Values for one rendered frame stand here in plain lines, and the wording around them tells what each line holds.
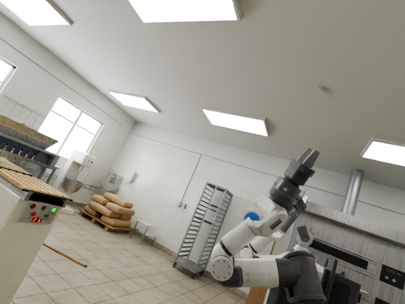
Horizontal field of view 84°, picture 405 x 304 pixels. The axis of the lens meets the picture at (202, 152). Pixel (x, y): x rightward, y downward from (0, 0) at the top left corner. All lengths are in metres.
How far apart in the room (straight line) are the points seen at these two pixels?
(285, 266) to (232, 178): 4.72
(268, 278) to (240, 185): 4.62
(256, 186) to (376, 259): 2.44
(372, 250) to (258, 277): 3.48
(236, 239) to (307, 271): 0.24
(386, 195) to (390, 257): 1.53
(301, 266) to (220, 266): 0.27
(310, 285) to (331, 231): 3.33
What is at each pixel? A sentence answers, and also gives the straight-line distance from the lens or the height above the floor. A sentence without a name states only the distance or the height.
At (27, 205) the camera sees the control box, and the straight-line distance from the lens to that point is 2.03.
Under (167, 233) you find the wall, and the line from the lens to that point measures 5.93.
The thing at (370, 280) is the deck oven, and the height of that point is 1.26.
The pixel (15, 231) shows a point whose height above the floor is 0.62.
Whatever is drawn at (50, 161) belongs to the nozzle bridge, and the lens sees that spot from 2.84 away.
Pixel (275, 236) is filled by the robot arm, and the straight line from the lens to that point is 1.47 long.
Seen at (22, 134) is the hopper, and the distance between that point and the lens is 2.71.
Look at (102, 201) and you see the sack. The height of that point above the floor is 0.50.
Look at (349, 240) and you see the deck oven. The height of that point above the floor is 1.68.
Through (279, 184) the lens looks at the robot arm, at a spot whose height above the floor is 1.44.
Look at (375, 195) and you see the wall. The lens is 5.46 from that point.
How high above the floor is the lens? 1.26
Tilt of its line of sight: 13 degrees up
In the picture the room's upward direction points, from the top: 23 degrees clockwise
